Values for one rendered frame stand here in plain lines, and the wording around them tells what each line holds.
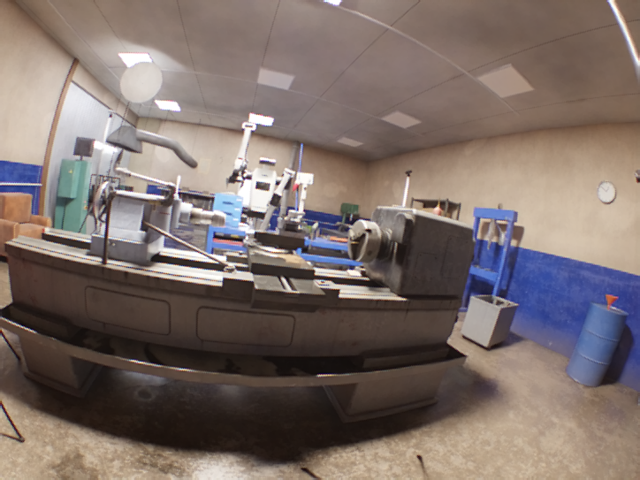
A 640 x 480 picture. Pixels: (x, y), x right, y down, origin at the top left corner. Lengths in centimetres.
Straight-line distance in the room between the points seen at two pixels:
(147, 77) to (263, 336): 427
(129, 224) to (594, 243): 480
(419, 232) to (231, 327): 110
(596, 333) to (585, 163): 240
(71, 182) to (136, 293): 399
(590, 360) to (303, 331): 318
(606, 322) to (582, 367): 58
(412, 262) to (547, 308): 330
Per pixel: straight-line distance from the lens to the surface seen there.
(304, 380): 130
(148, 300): 129
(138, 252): 136
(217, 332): 129
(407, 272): 150
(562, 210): 455
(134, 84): 475
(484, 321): 346
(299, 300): 110
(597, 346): 357
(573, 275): 437
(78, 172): 523
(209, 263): 154
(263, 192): 251
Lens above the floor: 121
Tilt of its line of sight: 6 degrees down
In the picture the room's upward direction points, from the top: 10 degrees clockwise
